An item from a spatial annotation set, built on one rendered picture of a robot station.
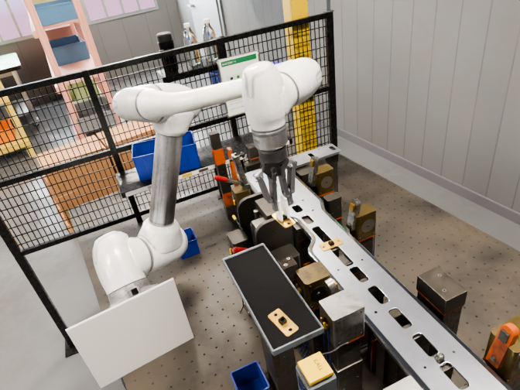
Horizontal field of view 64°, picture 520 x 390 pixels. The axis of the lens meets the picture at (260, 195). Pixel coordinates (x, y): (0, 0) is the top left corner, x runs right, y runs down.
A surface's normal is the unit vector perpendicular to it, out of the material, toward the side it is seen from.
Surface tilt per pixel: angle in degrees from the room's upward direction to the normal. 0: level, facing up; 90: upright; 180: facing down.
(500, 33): 90
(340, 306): 0
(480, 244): 0
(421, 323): 0
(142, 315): 90
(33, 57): 90
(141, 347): 90
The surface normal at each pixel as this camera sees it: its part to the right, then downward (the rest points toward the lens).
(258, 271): -0.13, -0.82
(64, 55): 0.51, 0.42
